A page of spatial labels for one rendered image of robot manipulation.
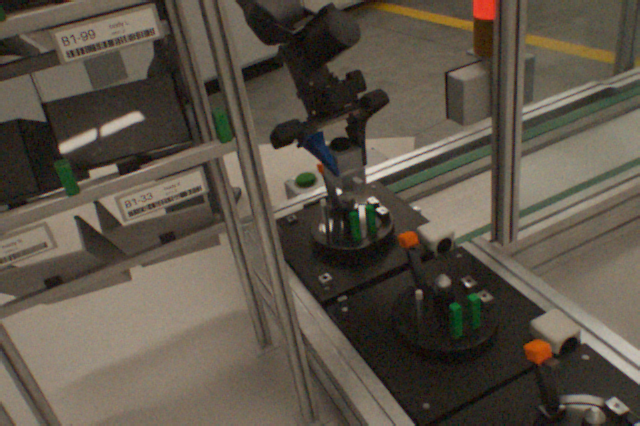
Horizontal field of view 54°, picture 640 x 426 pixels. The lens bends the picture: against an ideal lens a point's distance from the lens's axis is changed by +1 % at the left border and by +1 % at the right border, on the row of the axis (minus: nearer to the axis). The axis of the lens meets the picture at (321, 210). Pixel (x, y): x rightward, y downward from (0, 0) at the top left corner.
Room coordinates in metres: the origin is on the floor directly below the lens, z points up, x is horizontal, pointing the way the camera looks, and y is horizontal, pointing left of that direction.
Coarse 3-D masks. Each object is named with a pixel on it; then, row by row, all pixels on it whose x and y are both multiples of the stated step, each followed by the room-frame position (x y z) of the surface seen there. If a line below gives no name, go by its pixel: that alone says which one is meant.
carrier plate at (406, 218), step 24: (384, 192) 0.95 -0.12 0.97; (312, 216) 0.91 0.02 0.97; (408, 216) 0.87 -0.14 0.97; (288, 240) 0.86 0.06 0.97; (288, 264) 0.81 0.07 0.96; (312, 264) 0.78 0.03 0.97; (336, 264) 0.77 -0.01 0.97; (360, 264) 0.76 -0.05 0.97; (384, 264) 0.75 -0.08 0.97; (408, 264) 0.75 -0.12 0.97; (312, 288) 0.72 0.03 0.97; (336, 288) 0.71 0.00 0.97; (360, 288) 0.71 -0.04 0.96
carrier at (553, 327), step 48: (384, 288) 0.70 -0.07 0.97; (432, 288) 0.66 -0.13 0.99; (480, 288) 0.64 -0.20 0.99; (384, 336) 0.60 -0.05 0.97; (432, 336) 0.57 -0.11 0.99; (480, 336) 0.55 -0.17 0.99; (528, 336) 0.56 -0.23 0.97; (576, 336) 0.54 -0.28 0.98; (384, 384) 0.53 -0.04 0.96; (432, 384) 0.51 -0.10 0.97; (480, 384) 0.50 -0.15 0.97
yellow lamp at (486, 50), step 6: (474, 18) 0.81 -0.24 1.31; (474, 24) 0.80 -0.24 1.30; (480, 24) 0.79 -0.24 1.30; (486, 24) 0.79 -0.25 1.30; (492, 24) 0.78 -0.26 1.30; (474, 30) 0.81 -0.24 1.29; (480, 30) 0.79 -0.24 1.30; (486, 30) 0.79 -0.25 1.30; (492, 30) 0.78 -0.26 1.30; (474, 36) 0.81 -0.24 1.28; (480, 36) 0.79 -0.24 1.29; (486, 36) 0.79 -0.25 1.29; (492, 36) 0.78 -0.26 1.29; (474, 42) 0.81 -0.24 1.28; (480, 42) 0.79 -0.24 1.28; (486, 42) 0.79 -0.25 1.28; (492, 42) 0.78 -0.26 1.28; (474, 48) 0.81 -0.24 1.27; (480, 48) 0.79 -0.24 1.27; (486, 48) 0.79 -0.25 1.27; (492, 48) 0.78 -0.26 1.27; (480, 54) 0.79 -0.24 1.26; (486, 54) 0.79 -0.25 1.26; (492, 54) 0.78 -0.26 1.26
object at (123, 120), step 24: (72, 96) 0.60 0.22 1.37; (96, 96) 0.60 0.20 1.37; (120, 96) 0.60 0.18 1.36; (144, 96) 0.60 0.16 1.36; (168, 96) 0.61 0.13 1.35; (48, 120) 0.58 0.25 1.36; (72, 120) 0.59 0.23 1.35; (96, 120) 0.59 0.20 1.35; (120, 120) 0.59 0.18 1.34; (144, 120) 0.59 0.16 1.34; (168, 120) 0.59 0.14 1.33; (72, 144) 0.58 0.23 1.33; (96, 144) 0.58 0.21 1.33; (120, 144) 0.58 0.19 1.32; (144, 144) 0.58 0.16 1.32; (168, 144) 0.58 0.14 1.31; (72, 168) 0.57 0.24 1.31; (96, 168) 0.57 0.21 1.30
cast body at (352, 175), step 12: (336, 144) 0.84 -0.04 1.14; (348, 144) 0.84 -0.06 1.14; (336, 156) 0.82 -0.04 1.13; (348, 156) 0.82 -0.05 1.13; (360, 156) 0.83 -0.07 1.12; (324, 168) 0.86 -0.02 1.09; (348, 168) 0.82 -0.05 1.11; (360, 168) 0.82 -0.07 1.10; (336, 180) 0.83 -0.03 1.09; (348, 180) 0.81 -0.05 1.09; (360, 180) 0.81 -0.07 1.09; (360, 192) 0.80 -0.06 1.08
